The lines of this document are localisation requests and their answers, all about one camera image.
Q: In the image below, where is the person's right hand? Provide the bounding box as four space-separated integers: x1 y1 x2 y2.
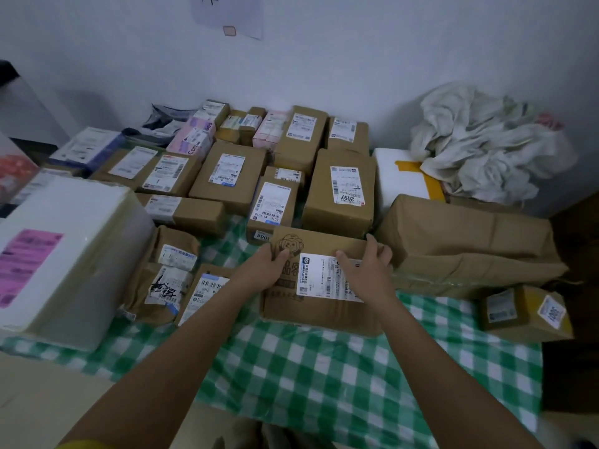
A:
335 234 397 307

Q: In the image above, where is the person's left hand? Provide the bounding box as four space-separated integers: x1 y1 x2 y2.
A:
231 242 291 296

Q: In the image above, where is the cartoon print cardboard box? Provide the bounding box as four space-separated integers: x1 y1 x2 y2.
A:
259 226 395 338

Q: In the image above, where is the person's left forearm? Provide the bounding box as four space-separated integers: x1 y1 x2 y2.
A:
58 276 272 449

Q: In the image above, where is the person's right forearm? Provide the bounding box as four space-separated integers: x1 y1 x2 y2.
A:
364 287 546 449

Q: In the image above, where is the pile of labelled brown parcels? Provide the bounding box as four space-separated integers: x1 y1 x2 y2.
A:
10 100 378 244

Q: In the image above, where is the flat brown mailer envelope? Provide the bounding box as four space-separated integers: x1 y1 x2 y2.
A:
176 263 235 327

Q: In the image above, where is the white foam box yellow tape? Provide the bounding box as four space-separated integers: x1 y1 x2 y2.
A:
373 148 446 226

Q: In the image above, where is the green white checked tablecloth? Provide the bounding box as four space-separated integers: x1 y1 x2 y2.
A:
0 214 544 449

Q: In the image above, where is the large brown paper-wrapped parcel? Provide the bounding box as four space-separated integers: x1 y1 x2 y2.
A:
374 194 570 301

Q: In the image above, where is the crumpled brown paper bag parcel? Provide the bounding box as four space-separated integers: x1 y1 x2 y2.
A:
119 225 202 326

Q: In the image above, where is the pale pink white carton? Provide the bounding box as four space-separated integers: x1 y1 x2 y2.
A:
252 110 289 150

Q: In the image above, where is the pink carton with label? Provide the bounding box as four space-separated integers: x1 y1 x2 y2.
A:
166 117 217 158

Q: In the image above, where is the grey plastic mailer bag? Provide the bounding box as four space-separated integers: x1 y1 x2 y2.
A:
123 104 198 146

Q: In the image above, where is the crumpled white cloth heap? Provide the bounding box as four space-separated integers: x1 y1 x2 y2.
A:
409 81 580 205

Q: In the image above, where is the small yellow-taped cardboard box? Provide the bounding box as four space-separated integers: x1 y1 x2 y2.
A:
477 284 575 345

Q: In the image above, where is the large white pink-label parcel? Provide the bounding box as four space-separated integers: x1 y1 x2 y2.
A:
0 175 156 354

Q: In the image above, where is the blue and white parcel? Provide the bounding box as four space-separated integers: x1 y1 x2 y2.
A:
49 127 126 172

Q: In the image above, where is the yellow shirt sleeve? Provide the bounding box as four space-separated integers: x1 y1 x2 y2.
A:
57 439 115 449

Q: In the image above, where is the red patterned package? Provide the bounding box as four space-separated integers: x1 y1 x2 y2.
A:
0 153 40 205

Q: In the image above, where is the white furniture panel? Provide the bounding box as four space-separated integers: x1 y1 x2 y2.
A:
0 75 72 147

